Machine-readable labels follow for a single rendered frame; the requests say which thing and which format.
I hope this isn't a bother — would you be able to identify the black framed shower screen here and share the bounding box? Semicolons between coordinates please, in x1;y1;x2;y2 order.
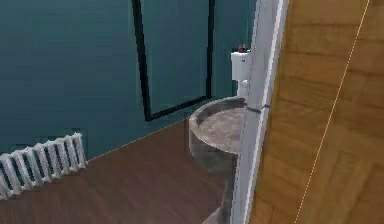
130;0;216;123

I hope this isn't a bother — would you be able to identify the white ribbed radiator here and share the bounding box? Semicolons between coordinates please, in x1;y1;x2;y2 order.
0;132;88;201

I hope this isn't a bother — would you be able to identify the grey stone pedestal sink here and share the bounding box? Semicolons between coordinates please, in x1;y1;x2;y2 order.
188;96;248;224

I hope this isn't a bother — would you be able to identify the white door frame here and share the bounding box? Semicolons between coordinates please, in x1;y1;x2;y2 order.
229;0;290;224

